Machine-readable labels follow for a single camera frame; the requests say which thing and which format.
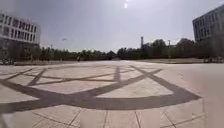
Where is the tall thin tower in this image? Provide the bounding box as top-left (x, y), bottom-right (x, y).
top-left (139, 36), bottom-right (145, 50)

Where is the row of trees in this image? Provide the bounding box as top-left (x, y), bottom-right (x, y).
top-left (31, 38), bottom-right (224, 62)

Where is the grass strip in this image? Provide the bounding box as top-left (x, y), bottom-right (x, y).
top-left (139, 58), bottom-right (206, 65)

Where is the white building with dark windows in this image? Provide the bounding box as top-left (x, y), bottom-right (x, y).
top-left (0, 12), bottom-right (42, 61)

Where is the grey multi-storey building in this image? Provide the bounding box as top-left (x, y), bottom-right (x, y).
top-left (192, 3), bottom-right (224, 60)

